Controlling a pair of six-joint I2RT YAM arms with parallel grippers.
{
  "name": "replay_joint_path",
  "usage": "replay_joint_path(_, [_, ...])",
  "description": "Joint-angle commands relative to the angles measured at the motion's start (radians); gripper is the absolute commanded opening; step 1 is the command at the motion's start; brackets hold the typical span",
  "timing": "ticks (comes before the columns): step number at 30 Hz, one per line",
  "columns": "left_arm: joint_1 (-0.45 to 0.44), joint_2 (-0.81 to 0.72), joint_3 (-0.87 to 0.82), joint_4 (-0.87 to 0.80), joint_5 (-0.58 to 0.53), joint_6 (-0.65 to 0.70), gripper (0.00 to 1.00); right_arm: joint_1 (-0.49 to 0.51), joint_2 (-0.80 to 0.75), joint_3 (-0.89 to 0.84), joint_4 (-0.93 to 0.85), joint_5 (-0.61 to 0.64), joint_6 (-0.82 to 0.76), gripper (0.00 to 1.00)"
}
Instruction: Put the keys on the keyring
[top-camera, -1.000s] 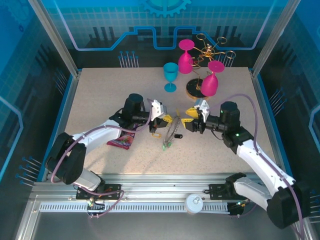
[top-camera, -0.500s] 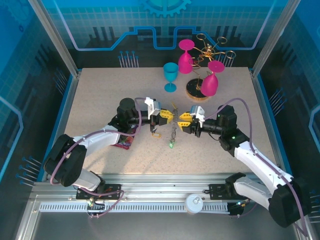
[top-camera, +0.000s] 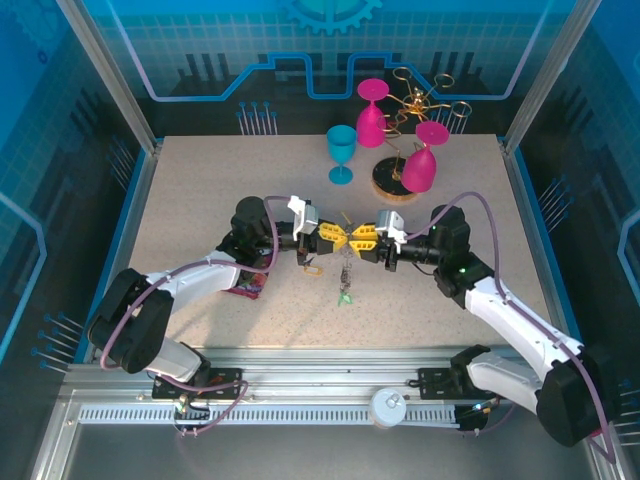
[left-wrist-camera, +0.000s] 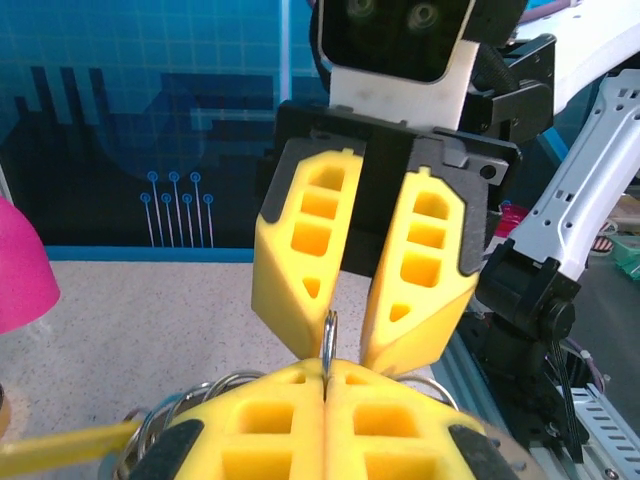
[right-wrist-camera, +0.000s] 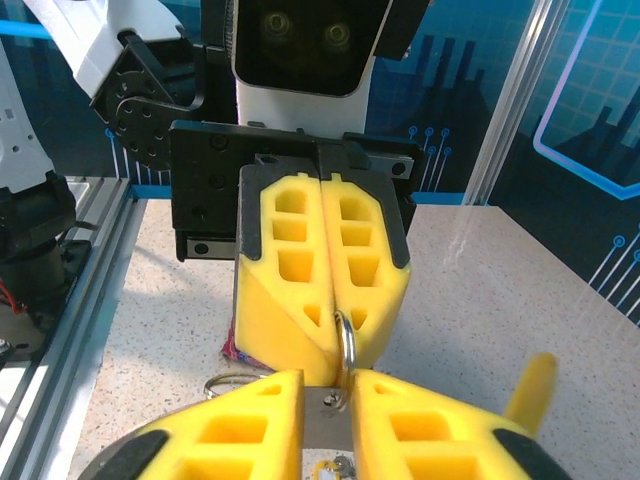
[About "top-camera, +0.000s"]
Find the colourful snack packet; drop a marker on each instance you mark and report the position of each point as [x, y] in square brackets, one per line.
[250, 289]

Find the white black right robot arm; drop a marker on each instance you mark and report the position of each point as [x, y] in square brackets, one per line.
[520, 315]

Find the green key tag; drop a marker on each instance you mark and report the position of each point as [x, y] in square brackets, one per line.
[345, 300]

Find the aluminium frame post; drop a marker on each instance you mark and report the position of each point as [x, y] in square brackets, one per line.
[118, 85]
[548, 75]

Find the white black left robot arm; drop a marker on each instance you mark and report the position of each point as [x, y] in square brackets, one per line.
[200, 275]

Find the white round cap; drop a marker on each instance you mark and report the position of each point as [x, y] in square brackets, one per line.
[387, 406]

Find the magenta plastic goblet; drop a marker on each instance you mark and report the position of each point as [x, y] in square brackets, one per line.
[371, 125]
[420, 170]

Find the yellow key tag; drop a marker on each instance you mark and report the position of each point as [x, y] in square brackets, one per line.
[314, 270]

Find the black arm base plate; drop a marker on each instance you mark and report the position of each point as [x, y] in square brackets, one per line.
[225, 377]
[435, 382]

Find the aluminium mounting rail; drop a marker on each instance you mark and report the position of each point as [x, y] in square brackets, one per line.
[325, 372]

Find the teal plastic goblet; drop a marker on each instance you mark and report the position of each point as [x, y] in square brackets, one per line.
[341, 145]

